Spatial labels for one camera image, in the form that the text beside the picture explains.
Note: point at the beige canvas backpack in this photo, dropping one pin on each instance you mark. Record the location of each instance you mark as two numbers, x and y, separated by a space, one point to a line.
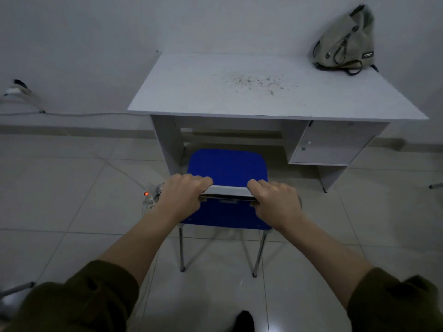
348 43

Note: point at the white wall plug adapter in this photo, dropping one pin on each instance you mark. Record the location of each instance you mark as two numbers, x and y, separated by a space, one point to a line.
16 88

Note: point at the scattered crumbs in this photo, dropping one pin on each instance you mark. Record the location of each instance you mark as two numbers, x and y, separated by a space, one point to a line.
258 82

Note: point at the person's black shoe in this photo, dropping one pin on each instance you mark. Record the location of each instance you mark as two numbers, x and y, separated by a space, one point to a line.
244 322

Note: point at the person's right fingers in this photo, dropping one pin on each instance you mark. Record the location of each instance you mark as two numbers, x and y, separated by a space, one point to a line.
261 190

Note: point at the grey metal leg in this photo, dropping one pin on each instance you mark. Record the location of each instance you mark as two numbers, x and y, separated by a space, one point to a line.
17 289
436 185

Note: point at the person's left hand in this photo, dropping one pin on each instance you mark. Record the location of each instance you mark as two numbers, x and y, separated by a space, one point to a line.
178 198

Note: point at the person's right hand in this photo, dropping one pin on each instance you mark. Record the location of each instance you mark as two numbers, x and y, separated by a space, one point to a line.
278 205

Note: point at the blue chair with metal legs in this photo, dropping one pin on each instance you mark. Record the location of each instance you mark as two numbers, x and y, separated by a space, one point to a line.
226 169

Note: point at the person's left forearm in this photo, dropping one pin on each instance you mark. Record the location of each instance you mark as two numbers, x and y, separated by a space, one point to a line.
114 259

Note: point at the white desk with cabinet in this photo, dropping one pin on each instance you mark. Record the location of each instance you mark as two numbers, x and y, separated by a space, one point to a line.
273 96

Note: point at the person's right forearm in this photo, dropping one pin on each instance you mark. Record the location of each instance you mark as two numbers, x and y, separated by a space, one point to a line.
360 273

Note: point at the person's left fingers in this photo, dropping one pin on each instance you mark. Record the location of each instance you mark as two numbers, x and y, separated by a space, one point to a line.
193 181

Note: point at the white power strip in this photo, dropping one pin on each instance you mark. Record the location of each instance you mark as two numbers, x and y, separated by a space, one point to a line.
150 198

